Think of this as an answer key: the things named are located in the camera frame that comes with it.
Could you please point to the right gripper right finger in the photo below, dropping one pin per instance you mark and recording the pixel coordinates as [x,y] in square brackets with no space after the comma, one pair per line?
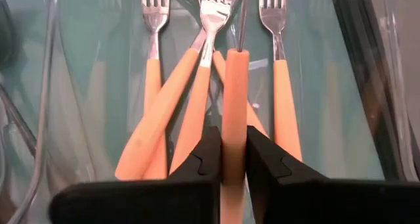
[328,204]

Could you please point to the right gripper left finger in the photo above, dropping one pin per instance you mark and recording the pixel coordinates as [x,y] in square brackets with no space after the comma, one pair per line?
[138,204]

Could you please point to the clear plastic bin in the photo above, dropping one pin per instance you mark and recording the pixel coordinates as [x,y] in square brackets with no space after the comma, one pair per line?
[328,102]

